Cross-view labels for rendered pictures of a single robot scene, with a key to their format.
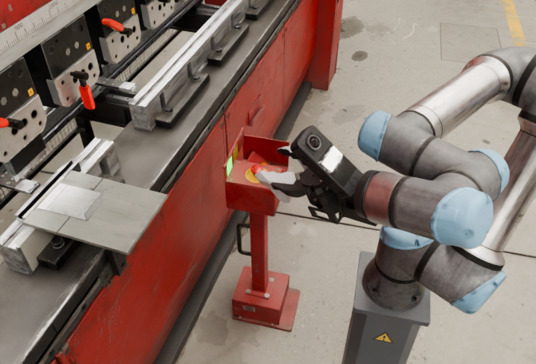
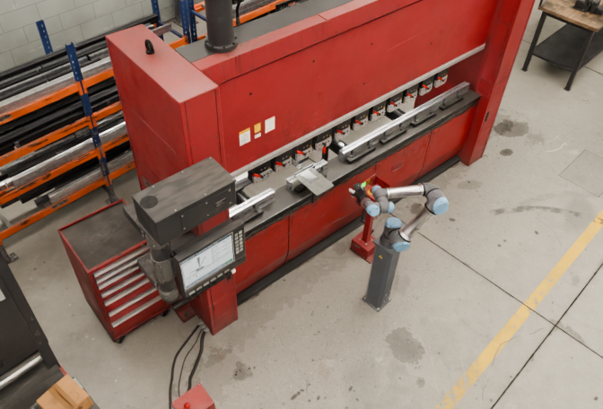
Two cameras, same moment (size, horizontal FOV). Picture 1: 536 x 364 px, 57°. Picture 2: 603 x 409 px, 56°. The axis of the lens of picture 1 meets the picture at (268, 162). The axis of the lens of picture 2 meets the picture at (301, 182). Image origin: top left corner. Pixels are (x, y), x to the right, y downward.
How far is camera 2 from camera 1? 326 cm
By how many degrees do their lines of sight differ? 22
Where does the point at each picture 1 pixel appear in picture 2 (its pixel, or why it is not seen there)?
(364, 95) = (487, 178)
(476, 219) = (371, 210)
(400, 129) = (378, 191)
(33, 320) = (288, 203)
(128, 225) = (320, 188)
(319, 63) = (467, 150)
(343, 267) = (409, 252)
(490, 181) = (385, 207)
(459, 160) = (382, 201)
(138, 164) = (333, 171)
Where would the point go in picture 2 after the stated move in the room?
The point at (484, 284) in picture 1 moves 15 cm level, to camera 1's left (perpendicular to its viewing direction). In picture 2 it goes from (399, 242) to (380, 233)
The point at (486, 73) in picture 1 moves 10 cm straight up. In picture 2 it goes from (416, 187) to (419, 177)
